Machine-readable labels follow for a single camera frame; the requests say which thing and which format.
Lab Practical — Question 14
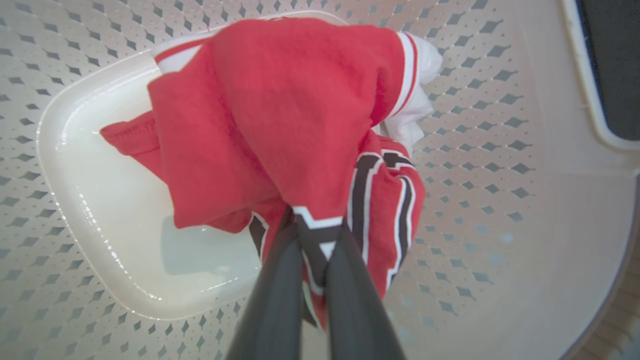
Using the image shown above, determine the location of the red and white jersey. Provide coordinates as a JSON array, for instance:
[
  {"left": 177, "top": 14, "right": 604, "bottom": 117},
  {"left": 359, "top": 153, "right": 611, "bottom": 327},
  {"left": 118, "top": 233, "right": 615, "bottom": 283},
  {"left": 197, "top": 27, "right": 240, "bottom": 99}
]
[{"left": 99, "top": 17, "right": 444, "bottom": 334}]

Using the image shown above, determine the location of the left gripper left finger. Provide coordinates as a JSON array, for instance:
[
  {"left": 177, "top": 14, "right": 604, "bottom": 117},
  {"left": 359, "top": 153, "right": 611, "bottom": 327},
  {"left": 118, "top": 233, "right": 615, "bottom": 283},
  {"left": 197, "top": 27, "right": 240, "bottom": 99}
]
[{"left": 225, "top": 207, "right": 304, "bottom": 360}]

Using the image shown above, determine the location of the cream perforated laundry basket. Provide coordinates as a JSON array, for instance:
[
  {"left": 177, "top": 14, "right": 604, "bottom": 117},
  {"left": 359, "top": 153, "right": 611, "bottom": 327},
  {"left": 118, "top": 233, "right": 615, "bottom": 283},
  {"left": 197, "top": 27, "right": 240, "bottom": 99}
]
[{"left": 0, "top": 0, "right": 640, "bottom": 360}]

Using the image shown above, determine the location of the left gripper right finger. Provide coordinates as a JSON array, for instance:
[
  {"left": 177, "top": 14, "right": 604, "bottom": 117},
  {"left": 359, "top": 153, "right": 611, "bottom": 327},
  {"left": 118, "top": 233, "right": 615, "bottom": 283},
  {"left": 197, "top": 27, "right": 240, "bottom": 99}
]
[{"left": 324, "top": 224, "right": 406, "bottom": 360}]

